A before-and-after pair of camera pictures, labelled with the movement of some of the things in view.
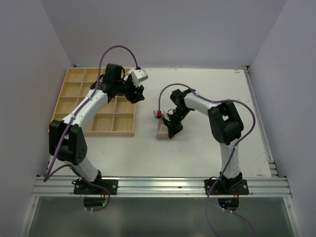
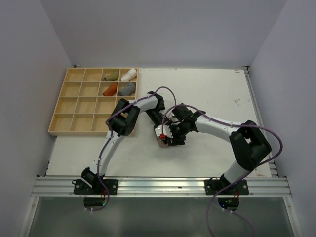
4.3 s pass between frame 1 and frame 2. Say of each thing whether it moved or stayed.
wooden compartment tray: stayed
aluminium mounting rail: stayed
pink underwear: moved
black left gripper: moved
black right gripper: moved
